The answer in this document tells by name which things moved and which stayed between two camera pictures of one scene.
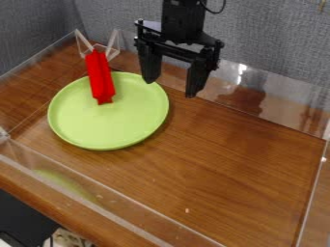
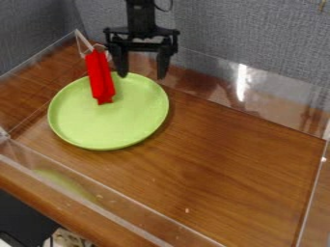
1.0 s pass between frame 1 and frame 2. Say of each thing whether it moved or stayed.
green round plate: stayed
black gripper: moved
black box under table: stayed
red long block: stayed
